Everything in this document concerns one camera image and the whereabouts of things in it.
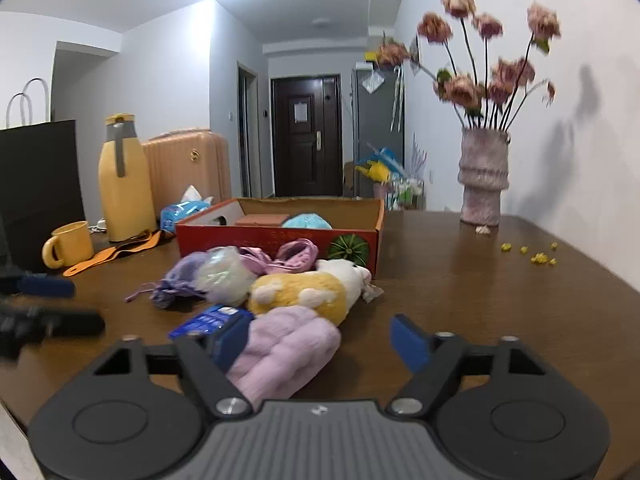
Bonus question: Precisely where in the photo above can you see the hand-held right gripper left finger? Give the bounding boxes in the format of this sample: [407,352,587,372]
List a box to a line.
[92,312,253,418]

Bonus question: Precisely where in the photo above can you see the clear-wrapped white soft item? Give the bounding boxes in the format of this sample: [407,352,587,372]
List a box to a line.
[192,246,258,306]

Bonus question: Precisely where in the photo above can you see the dried pink roses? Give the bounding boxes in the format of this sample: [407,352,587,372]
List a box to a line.
[375,0,563,133]

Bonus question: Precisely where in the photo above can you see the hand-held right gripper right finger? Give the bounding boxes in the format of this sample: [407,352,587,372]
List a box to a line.
[382,312,548,418]

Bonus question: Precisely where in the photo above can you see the red cardboard box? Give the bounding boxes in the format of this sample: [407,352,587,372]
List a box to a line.
[175,197,386,279]

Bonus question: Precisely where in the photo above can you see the interior side door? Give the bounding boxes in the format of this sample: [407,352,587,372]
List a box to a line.
[237,61,261,198]

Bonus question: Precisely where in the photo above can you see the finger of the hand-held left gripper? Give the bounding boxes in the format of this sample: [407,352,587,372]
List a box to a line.
[0,300,107,361]
[0,267,77,300]

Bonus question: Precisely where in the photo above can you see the light blue fluffy ball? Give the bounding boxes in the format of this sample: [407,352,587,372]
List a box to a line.
[281,213,333,231]

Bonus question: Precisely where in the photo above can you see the pink ribbed vase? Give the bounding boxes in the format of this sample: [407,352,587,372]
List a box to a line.
[458,126,511,227]

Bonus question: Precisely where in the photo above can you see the yellow and white plush toy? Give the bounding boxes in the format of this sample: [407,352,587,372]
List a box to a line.
[247,258,385,328]

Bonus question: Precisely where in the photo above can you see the purple drawstring pouch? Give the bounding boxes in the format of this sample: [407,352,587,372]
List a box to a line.
[125,251,211,310]

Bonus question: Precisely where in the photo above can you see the pink satin cloth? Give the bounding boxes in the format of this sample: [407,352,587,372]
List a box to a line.
[239,238,320,277]

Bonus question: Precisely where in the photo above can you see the blue tissue pack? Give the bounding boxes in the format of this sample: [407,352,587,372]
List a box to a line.
[160,185,216,235]

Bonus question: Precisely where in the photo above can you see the pile of colourful clutter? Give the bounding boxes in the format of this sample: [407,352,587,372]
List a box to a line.
[344,132,428,211]

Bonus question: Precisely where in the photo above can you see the orange and black strap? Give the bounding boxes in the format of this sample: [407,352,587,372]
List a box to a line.
[63,229,176,278]

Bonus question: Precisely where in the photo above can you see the black monitor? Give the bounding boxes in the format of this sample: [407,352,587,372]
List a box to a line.
[0,77,88,273]

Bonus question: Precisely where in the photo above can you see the grey refrigerator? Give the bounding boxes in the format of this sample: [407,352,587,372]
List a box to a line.
[351,66,407,198]

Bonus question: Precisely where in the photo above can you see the yellow mug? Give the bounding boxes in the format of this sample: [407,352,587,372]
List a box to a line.
[42,221,96,270]

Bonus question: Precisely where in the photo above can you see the yellow thermos jug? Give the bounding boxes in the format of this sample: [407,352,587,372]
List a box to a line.
[97,114,158,243]

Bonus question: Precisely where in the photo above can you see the pink fuzzy mitten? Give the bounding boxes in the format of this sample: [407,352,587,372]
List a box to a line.
[225,306,342,406]

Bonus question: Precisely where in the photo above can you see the small blue packet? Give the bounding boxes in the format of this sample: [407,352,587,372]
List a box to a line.
[168,304,255,341]

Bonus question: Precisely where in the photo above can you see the scattered yellow petals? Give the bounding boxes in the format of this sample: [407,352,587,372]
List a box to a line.
[501,241,560,267]

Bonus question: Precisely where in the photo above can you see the peach hard-shell suitcase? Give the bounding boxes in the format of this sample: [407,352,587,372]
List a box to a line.
[141,131,233,211]

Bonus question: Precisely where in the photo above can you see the dark brown entrance door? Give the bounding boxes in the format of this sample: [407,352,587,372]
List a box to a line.
[270,75,343,197]

